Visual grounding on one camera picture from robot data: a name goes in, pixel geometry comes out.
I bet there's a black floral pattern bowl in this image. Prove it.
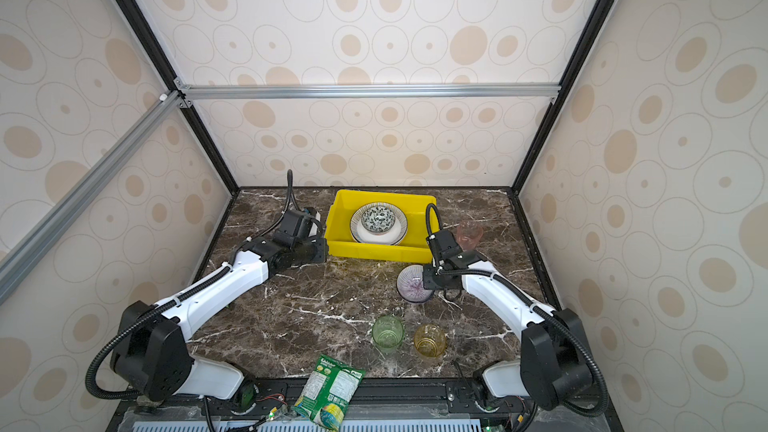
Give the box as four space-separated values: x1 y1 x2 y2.
360 204 397 234

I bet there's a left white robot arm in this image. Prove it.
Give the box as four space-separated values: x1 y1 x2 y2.
84 208 328 413

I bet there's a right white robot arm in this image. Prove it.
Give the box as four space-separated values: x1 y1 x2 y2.
422 230 610 417

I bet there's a yellow plastic bin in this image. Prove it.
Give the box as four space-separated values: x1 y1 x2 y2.
325 190 437 264

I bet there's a pink glass cup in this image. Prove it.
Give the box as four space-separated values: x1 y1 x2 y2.
454 220 484 251

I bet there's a yellow glass cup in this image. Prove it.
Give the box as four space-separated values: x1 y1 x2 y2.
413 324 447 358

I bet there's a green glass cup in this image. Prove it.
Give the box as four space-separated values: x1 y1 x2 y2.
372 315 405 351

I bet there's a green snack bag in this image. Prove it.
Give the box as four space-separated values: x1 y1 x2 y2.
292 355 366 431

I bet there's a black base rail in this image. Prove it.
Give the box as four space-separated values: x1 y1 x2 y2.
107 378 622 431

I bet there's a horizontal aluminium frame bar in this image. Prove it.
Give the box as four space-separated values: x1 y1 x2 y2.
180 82 561 101

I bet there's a left aluminium frame bar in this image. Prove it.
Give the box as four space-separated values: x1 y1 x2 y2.
1 90 181 302

